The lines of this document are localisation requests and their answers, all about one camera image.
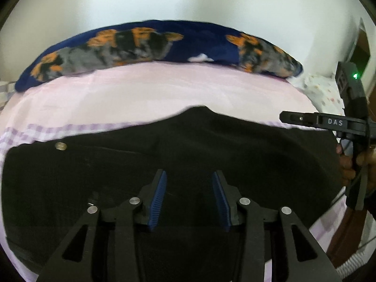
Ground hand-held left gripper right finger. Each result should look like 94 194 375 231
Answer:
211 170 344 282

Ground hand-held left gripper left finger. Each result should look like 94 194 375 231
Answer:
37 169 168 282

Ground person's right hand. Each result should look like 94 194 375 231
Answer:
336 142 376 187

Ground blue orange patterned pillow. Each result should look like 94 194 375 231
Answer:
15 20 304 92

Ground wooden door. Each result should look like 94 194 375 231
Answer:
348 18 371 80

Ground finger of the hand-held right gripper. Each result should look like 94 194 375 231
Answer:
280 110 320 129

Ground person's right forearm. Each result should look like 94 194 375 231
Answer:
333 206 376 282

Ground black pants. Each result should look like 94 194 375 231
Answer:
1 106 345 282

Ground plaid pillow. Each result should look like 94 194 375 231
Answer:
0 81 15 109

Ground pink checked bed sheet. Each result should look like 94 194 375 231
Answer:
0 62 347 282

